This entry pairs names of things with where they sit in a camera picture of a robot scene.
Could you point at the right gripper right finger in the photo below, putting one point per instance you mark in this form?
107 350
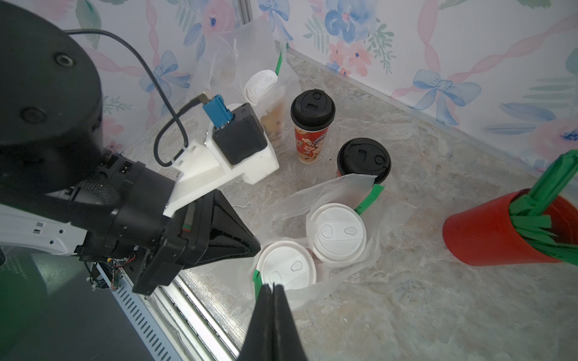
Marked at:
286 343

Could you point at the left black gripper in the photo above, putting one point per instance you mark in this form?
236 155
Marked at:
158 261

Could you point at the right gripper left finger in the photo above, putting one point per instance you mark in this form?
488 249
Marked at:
258 340

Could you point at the white lid cup back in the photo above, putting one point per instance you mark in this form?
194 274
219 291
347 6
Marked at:
288 264

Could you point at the red cup white lid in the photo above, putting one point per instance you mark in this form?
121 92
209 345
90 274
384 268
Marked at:
336 233

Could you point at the clear plastic carrier bag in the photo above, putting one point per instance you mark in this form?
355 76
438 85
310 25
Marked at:
232 58

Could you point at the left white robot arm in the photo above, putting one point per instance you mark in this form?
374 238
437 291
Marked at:
63 193

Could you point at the red cup black lid left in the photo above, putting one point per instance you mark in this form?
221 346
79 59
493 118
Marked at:
312 113

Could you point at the red cup black lid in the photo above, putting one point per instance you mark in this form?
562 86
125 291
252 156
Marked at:
364 156
312 113

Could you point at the red cup black lid right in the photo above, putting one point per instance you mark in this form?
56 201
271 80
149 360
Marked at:
364 156

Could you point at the red straw holder cup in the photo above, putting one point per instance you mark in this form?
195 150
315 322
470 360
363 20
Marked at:
485 235

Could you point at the green wrapped straws bundle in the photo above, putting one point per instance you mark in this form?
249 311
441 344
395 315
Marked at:
528 212

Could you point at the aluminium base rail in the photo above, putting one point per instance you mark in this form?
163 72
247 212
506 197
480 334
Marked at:
172 322

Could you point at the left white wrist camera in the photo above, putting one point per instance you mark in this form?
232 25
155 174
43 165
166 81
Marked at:
235 146

